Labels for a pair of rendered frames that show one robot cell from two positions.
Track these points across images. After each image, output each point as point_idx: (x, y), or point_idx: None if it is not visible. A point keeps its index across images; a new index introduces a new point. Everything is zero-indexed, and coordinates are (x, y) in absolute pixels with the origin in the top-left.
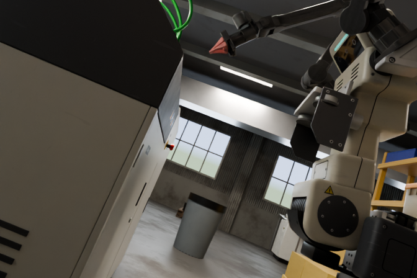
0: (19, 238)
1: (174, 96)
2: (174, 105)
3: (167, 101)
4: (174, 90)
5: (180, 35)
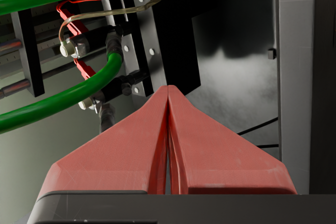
0: None
1: (325, 153)
2: (330, 88)
3: (334, 190)
4: (324, 187)
5: (60, 111)
